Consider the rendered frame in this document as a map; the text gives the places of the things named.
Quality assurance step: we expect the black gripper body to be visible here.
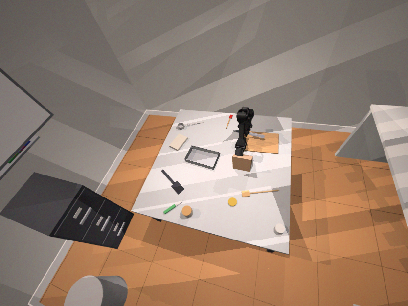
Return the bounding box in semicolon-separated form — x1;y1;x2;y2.
245;122;253;135

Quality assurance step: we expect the yellow flat disc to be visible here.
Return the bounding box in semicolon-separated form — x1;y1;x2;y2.
228;198;237;207

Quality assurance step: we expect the grey cylindrical container with tan lid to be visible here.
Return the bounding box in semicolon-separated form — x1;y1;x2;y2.
182;206;193;218

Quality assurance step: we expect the black spatula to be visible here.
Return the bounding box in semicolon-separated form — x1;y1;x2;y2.
161;169;184;194

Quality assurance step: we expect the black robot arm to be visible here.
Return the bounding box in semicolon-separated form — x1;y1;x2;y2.
235;107;254;157

